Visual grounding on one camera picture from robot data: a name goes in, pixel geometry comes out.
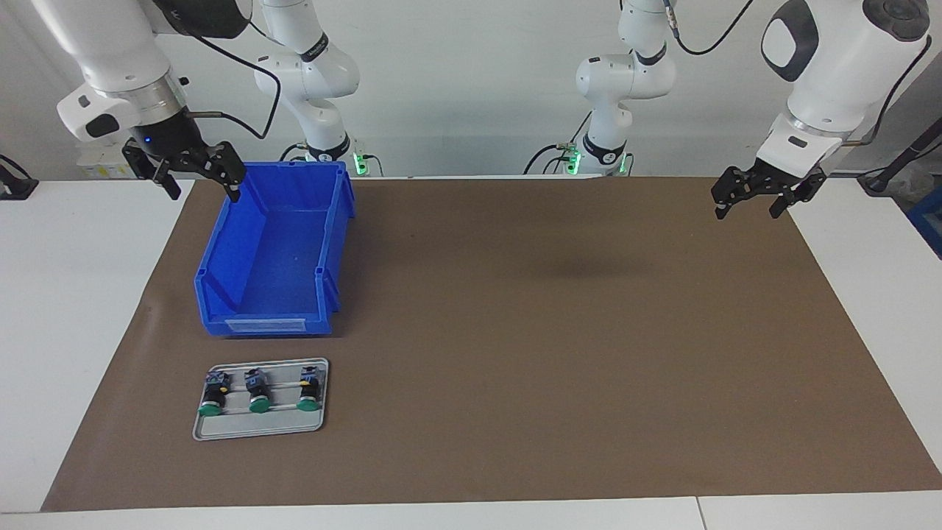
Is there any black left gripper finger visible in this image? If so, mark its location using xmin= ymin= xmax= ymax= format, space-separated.
xmin=769 ymin=169 xmax=827 ymax=220
xmin=710 ymin=166 xmax=759 ymax=221

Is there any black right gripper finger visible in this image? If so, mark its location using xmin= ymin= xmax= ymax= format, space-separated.
xmin=195 ymin=141 xmax=247 ymax=203
xmin=122 ymin=141 xmax=182 ymax=201

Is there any green push button switch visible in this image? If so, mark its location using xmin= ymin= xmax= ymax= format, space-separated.
xmin=199 ymin=372 xmax=230 ymax=417
xmin=245 ymin=368 xmax=272 ymax=414
xmin=297 ymin=366 xmax=323 ymax=411

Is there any blue plastic storage bin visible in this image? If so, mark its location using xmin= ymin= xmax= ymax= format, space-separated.
xmin=194 ymin=160 xmax=357 ymax=338

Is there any black slanted pole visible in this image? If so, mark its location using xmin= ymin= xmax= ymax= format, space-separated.
xmin=860 ymin=118 xmax=942 ymax=196

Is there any blue crate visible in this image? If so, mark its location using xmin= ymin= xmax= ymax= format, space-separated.
xmin=907 ymin=193 xmax=942 ymax=260

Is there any black clamp stand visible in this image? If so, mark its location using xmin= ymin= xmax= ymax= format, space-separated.
xmin=0 ymin=153 xmax=39 ymax=201

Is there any grey metal tray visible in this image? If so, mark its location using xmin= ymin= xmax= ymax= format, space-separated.
xmin=192 ymin=358 xmax=330 ymax=442

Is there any brown table mat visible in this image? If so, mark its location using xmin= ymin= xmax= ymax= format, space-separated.
xmin=40 ymin=175 xmax=942 ymax=512

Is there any white wall socket box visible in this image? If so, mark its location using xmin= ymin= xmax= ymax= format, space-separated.
xmin=76 ymin=142 xmax=159 ymax=180

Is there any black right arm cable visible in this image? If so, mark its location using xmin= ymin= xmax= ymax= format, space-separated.
xmin=184 ymin=22 xmax=282 ymax=141

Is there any black base cable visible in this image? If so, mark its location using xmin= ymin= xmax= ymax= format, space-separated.
xmin=523 ymin=110 xmax=593 ymax=176

